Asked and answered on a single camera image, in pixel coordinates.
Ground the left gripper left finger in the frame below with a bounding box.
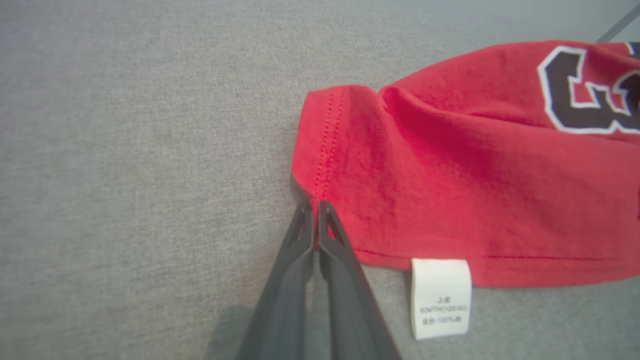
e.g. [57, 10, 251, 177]
[235, 200, 317, 360]

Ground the red and white jersey shirt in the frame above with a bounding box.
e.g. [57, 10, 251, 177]
[291, 40, 640, 341]

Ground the grey partition base rail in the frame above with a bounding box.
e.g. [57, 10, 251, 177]
[595, 4, 640, 44]

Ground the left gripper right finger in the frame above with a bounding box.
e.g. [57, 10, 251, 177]
[318, 201, 403, 360]

